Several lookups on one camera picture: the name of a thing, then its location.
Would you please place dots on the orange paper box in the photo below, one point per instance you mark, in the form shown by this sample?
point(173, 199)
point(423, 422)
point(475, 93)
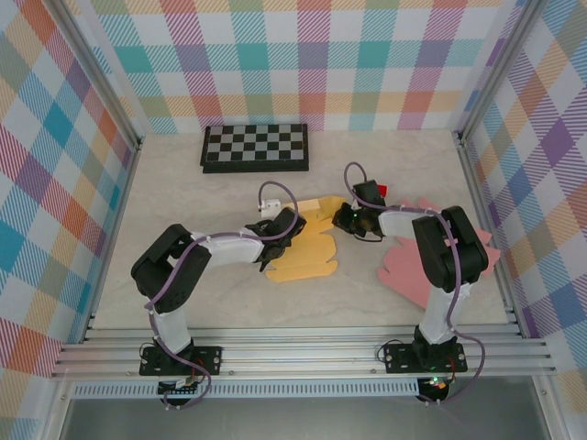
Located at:
point(302, 270)

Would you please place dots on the pink paper box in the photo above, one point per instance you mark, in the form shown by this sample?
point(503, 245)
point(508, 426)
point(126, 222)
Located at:
point(403, 270)

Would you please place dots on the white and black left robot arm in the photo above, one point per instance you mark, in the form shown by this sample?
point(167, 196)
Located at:
point(229, 249)

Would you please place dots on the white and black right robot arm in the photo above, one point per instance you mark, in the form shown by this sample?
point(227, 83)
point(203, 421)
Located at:
point(447, 247)

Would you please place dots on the small red block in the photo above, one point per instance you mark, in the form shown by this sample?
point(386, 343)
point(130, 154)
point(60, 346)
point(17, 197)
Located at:
point(382, 189)

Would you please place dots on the black and silver chessboard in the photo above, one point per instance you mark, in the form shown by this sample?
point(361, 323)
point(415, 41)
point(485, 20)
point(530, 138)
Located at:
point(254, 146)

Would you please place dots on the small circuit board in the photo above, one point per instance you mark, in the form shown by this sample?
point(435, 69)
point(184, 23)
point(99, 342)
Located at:
point(181, 386)
point(438, 384)

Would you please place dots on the aluminium side rail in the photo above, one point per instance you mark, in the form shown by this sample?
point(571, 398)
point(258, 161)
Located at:
point(486, 192)

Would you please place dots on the long aluminium base rail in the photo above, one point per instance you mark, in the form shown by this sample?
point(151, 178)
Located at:
point(298, 353)

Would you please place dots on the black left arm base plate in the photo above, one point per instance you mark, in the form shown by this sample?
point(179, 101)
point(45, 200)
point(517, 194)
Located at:
point(208, 359)

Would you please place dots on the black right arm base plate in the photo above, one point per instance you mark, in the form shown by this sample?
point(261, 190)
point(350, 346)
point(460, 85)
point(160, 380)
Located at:
point(399, 357)

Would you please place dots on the aluminium corner post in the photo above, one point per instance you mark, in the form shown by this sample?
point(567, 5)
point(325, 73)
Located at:
point(98, 78)
point(495, 73)

